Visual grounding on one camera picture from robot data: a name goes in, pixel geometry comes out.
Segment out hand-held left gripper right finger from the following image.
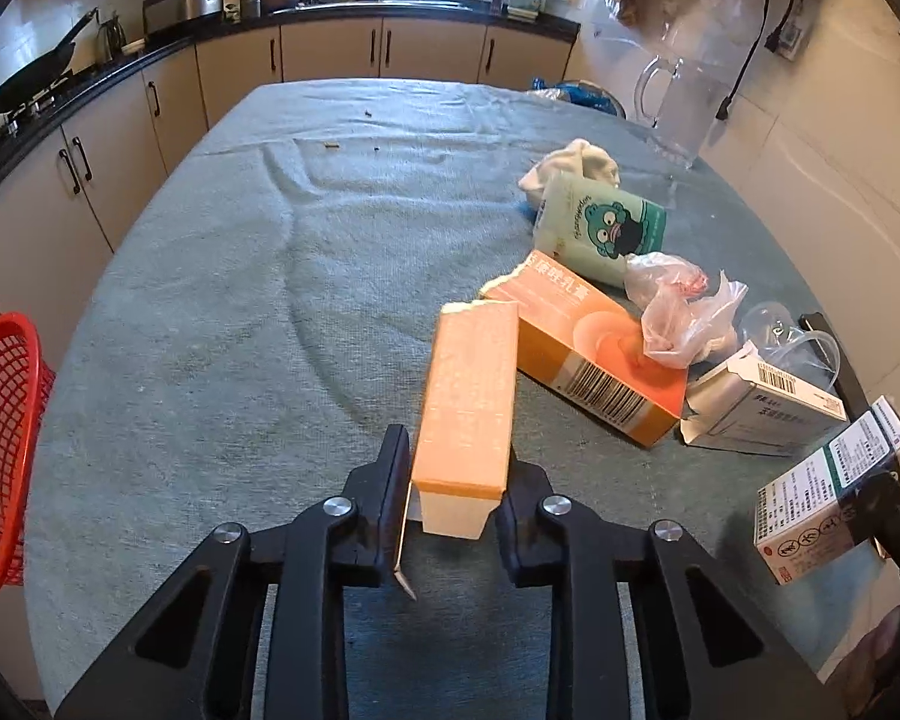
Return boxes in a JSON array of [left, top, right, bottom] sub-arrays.
[[493, 456, 850, 720]]

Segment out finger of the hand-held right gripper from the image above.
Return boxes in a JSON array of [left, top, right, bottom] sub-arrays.
[[842, 469, 900, 580]]

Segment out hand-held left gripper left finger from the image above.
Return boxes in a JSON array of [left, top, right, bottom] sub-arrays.
[[52, 424, 413, 720]]

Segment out white green medicine box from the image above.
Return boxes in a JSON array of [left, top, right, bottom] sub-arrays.
[[754, 396, 900, 587]]

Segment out light orange carton box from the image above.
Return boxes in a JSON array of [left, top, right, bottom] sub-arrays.
[[392, 300, 524, 602]]

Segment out green cartoon tissue pack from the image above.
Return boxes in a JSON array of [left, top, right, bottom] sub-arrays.
[[534, 171, 668, 287]]

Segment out red plastic mesh basket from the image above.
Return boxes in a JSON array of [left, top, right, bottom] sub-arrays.
[[0, 313, 57, 599]]

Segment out open white carton box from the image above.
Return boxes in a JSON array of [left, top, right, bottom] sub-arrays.
[[679, 341, 848, 457]]

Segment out clear plastic cup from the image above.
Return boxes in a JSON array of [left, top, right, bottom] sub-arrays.
[[739, 301, 842, 391]]

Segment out orange barcode carton box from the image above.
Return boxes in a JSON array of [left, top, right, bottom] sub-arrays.
[[480, 250, 689, 449]]

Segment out crumpled clear plastic bag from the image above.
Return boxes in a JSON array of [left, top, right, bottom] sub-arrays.
[[624, 251, 749, 370]]

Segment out white crumpled tissue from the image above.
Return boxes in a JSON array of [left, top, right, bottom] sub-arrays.
[[517, 139, 622, 215]]

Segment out blue plastic bag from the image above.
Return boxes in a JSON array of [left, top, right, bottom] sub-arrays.
[[526, 76, 627, 119]]

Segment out clear glass pitcher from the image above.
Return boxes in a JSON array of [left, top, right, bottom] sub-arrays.
[[634, 15, 751, 170]]

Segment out beige kitchen cabinets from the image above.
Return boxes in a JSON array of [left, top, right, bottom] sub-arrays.
[[0, 19, 575, 391]]

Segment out black kitchen countertop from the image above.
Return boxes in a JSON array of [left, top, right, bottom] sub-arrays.
[[0, 0, 582, 218]]

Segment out black wok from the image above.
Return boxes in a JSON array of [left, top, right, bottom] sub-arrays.
[[0, 7, 100, 113]]

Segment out black power cable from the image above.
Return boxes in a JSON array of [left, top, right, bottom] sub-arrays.
[[716, 0, 811, 121]]

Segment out wall socket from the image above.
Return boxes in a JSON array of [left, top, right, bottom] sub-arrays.
[[769, 19, 811, 61]]

